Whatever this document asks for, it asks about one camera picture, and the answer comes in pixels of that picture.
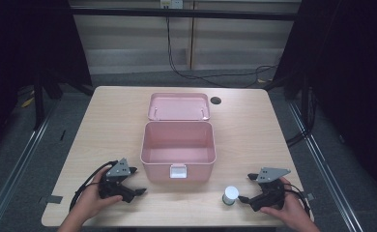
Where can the small black floor piece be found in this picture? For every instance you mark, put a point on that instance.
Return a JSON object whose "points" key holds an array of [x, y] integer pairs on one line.
{"points": [[62, 135]]}

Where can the small white capped bottle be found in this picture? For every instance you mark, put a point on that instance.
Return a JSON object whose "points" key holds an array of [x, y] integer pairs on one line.
{"points": [[231, 193]]}

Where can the grey tape piece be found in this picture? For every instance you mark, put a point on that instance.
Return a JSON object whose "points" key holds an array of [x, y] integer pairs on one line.
{"points": [[54, 199], [310, 196]]}

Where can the dark curtain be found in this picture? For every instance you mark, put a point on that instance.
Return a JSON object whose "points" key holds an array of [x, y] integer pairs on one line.
{"points": [[354, 80], [22, 48]]}

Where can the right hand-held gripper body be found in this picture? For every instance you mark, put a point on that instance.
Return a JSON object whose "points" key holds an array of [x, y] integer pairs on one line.
{"points": [[270, 175]]}

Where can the black horizontal bar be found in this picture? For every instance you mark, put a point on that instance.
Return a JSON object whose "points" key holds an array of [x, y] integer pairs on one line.
{"points": [[177, 13]]}

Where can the person's left hand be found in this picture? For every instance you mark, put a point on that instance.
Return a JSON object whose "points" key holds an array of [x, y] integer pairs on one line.
{"points": [[90, 201]]}

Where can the yellow floor tape strip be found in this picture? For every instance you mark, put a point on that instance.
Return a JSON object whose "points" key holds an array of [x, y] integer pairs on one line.
{"points": [[27, 102]]}

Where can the white wall socket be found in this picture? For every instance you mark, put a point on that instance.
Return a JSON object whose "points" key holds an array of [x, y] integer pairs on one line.
{"points": [[172, 4]]}

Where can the person's right hand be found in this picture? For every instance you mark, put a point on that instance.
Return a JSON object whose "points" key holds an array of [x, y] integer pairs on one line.
{"points": [[293, 209]]}

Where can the dark round table grommet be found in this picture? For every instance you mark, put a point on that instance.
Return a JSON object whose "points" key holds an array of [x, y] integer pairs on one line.
{"points": [[215, 100]]}

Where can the black metal stand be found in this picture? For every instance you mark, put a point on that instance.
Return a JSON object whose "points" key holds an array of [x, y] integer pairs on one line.
{"points": [[39, 103]]}

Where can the metal floor rail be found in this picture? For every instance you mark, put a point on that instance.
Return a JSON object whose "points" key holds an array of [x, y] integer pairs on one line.
{"points": [[325, 167], [19, 164]]}

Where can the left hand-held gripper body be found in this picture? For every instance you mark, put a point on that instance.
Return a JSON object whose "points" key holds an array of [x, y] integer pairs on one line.
{"points": [[119, 169]]}

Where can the pink plastic storage box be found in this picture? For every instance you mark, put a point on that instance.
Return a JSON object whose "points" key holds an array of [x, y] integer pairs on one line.
{"points": [[177, 141]]}

